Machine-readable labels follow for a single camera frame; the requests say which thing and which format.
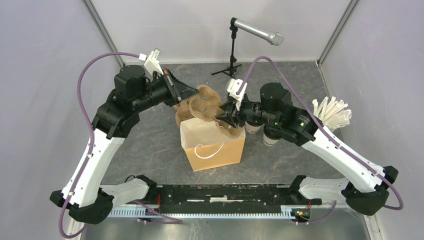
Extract white paper cup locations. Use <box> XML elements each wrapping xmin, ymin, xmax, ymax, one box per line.
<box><xmin>245</xmin><ymin>121</ymin><xmax>262</xmax><ymax>134</ymax></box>
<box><xmin>263</xmin><ymin>128</ymin><xmax>282</xmax><ymax>146</ymax></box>

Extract silver microphone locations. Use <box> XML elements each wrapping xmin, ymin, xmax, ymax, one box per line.
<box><xmin>230</xmin><ymin>17</ymin><xmax>284</xmax><ymax>46</ymax></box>

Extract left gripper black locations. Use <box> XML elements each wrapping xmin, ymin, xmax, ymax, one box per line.
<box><xmin>133</xmin><ymin>67</ymin><xmax>200</xmax><ymax>113</ymax></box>

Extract cardboard cup carrier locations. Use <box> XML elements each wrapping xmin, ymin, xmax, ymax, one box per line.
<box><xmin>188</xmin><ymin>85</ymin><xmax>244</xmax><ymax>139</ymax></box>
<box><xmin>173</xmin><ymin>101</ymin><xmax>194</xmax><ymax>128</ymax></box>

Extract brown paper bag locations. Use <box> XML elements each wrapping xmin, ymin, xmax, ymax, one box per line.
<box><xmin>180</xmin><ymin>118</ymin><xmax>246</xmax><ymax>172</ymax></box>

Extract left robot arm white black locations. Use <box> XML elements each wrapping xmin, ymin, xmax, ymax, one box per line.
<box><xmin>50</xmin><ymin>65</ymin><xmax>199</xmax><ymax>225</ymax></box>

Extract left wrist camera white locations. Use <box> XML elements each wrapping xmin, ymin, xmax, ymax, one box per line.
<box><xmin>138</xmin><ymin>48</ymin><xmax>164</xmax><ymax>77</ymax></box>

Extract white wrapped straws bundle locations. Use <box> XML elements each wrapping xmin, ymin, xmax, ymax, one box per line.
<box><xmin>312</xmin><ymin>96</ymin><xmax>352</xmax><ymax>132</ymax></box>

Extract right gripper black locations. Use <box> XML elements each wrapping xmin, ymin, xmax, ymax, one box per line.
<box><xmin>215</xmin><ymin>92</ymin><xmax>280</xmax><ymax>128</ymax></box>

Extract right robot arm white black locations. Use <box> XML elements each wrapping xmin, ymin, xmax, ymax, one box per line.
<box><xmin>217</xmin><ymin>79</ymin><xmax>399</xmax><ymax>216</ymax></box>

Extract black microphone tripod stand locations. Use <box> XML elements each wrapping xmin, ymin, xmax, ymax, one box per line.
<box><xmin>211</xmin><ymin>24</ymin><xmax>242</xmax><ymax>79</ymax></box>

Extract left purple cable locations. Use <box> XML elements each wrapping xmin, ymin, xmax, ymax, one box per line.
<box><xmin>58</xmin><ymin>51</ymin><xmax>147</xmax><ymax>239</ymax></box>

